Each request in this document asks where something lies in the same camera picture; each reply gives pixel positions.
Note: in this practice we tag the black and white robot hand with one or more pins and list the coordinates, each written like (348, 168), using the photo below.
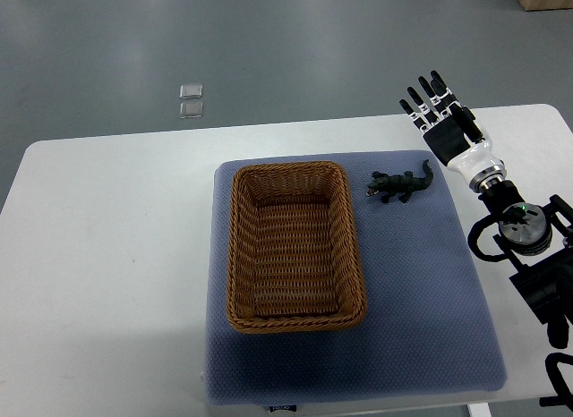
(452, 133)

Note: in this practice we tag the dark toy crocodile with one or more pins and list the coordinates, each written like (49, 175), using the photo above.
(401, 185)

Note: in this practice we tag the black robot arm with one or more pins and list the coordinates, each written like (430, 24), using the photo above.
(537, 241)

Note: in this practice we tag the brown wicker basket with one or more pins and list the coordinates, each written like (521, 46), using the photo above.
(293, 261)

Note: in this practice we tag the blue-grey foam mat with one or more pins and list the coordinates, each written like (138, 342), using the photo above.
(427, 329)

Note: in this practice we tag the upper metal floor plate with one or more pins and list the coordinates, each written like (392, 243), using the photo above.
(191, 91)

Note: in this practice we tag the white table leg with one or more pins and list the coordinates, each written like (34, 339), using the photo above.
(479, 410)

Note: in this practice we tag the black mat label tag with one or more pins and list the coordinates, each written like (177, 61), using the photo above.
(283, 408)

